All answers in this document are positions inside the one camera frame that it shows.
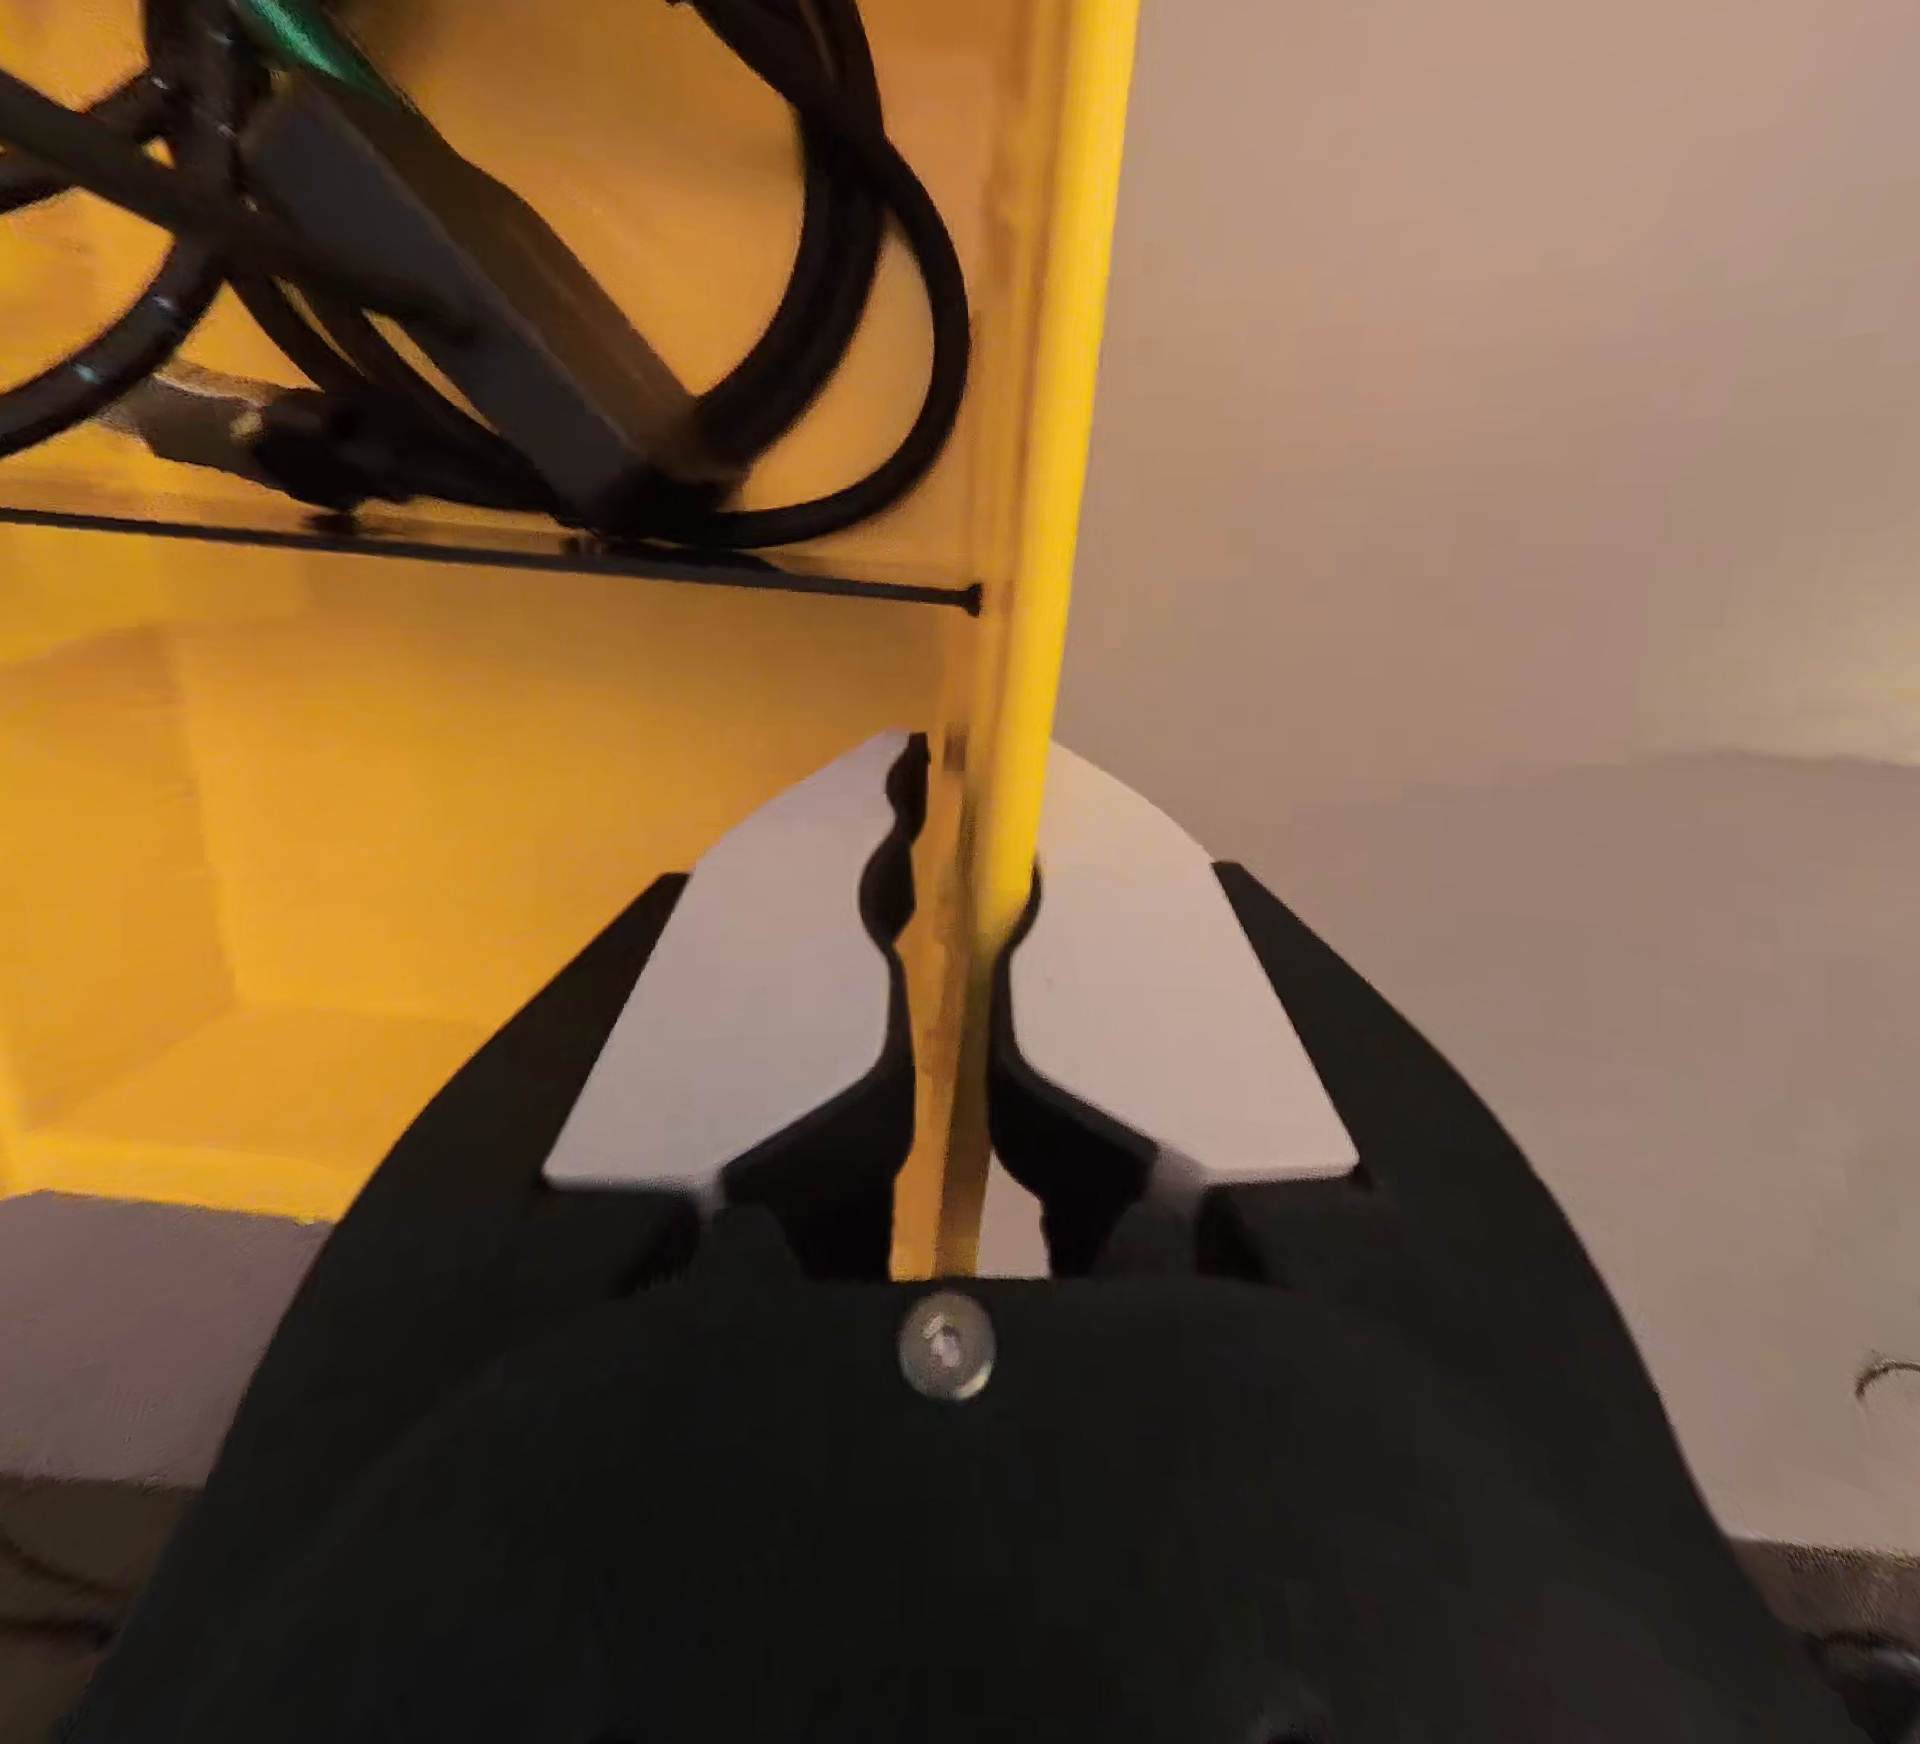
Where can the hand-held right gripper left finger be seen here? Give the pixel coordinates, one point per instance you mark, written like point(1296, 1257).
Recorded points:
point(718, 1025)

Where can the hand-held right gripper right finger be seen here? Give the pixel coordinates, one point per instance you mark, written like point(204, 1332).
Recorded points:
point(1171, 1025)

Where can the yellow plastic bin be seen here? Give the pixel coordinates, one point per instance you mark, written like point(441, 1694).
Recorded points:
point(452, 799)

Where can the dark grey USB hub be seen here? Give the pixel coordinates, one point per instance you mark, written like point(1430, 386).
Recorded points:
point(493, 303)

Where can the black bin divider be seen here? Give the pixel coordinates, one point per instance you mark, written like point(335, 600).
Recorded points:
point(452, 555)

